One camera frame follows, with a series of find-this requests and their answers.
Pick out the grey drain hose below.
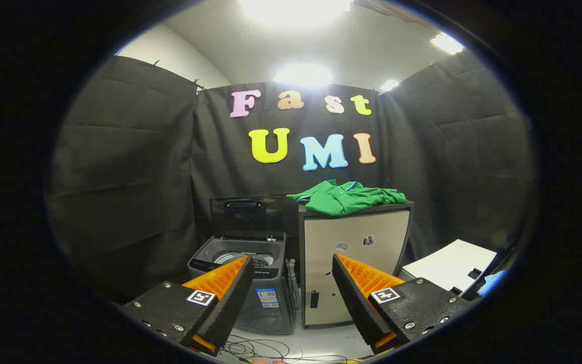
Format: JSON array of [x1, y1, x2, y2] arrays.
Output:
[[287, 259, 300, 309]]

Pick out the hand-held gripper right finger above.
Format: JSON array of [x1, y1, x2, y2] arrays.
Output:
[[332, 254, 473, 354]]

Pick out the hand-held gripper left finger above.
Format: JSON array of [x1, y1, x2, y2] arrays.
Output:
[[121, 255, 255, 357]]

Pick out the large ceiling light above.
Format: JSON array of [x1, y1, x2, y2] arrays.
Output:
[[240, 0, 352, 26]]

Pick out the black backdrop cloth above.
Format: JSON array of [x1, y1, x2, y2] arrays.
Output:
[[43, 51, 534, 306]]

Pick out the beige cabinet with dark top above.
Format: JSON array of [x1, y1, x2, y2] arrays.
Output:
[[298, 200, 415, 329]]

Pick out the grey washing machine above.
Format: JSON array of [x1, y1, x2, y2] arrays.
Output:
[[187, 233, 297, 335]]

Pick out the round ceiling light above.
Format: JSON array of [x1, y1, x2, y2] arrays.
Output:
[[273, 63, 333, 87]]

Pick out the blue object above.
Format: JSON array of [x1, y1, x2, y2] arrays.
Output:
[[477, 269, 508, 296]]

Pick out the green polo shirt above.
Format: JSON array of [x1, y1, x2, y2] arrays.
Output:
[[286, 179, 407, 217]]

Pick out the thin black floor cables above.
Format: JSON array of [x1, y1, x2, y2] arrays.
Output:
[[220, 334, 367, 363]]

